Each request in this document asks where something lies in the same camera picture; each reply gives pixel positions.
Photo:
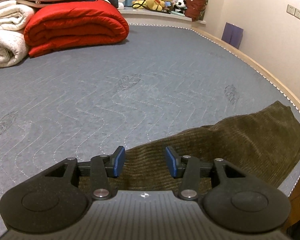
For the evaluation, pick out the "panda plush toy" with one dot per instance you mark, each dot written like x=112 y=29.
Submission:
x=180 y=6

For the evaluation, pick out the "wooden bed frame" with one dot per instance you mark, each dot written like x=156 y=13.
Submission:
x=294 y=194

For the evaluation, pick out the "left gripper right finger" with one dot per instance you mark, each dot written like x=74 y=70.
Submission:
x=231 y=197

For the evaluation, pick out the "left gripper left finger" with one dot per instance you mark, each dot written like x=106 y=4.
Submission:
x=61 y=195

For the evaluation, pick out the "white folded blanket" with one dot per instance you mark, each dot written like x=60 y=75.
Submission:
x=13 y=19

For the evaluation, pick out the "grey quilted mattress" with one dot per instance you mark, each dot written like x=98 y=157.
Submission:
x=87 y=101

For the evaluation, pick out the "dark olive corduroy pants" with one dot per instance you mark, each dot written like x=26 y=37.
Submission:
x=265 y=144

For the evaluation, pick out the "yellow plush toy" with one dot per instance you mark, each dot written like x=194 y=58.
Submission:
x=153 y=5

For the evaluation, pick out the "white wall switch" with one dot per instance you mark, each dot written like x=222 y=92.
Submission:
x=297 y=13
x=290 y=9

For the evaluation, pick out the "grey window ledge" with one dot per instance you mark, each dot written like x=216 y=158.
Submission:
x=143 y=16

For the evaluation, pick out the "dark red cushion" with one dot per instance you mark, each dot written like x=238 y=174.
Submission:
x=196 y=9

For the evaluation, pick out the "purple folded mat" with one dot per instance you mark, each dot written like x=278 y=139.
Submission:
x=232 y=35

